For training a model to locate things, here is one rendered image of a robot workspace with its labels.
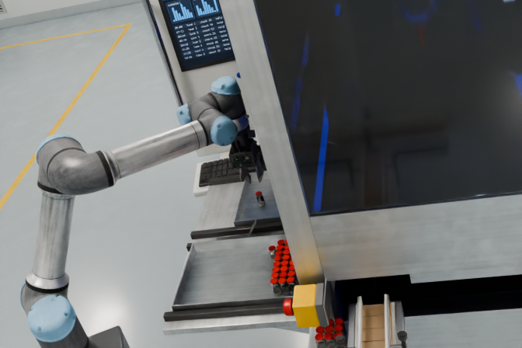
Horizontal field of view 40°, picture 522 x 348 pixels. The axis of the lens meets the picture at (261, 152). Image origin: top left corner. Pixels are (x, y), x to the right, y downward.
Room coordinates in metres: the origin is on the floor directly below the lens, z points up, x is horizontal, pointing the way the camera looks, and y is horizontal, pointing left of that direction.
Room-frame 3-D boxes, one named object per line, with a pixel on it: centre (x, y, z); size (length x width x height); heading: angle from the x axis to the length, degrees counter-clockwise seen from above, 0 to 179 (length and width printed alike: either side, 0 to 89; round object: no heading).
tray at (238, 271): (1.54, 0.14, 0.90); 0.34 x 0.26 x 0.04; 74
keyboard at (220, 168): (2.21, 0.04, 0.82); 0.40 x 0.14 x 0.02; 82
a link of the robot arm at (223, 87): (1.83, 0.05, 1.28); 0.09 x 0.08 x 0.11; 112
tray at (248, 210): (1.83, -0.06, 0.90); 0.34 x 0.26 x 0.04; 74
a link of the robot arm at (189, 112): (1.78, 0.13, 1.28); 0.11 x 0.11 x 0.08; 22
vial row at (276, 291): (1.51, 0.04, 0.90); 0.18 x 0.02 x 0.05; 164
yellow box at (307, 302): (1.23, -0.01, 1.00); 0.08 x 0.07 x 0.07; 74
